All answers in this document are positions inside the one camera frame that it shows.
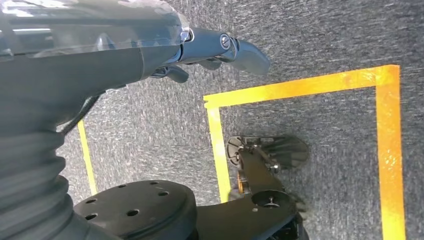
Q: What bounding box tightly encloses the yellow floor tape square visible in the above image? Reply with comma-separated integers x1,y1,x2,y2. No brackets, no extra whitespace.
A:
202,64,407,240
76,119,98,197

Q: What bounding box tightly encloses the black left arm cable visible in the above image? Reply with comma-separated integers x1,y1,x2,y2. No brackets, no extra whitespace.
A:
61,94,102,136

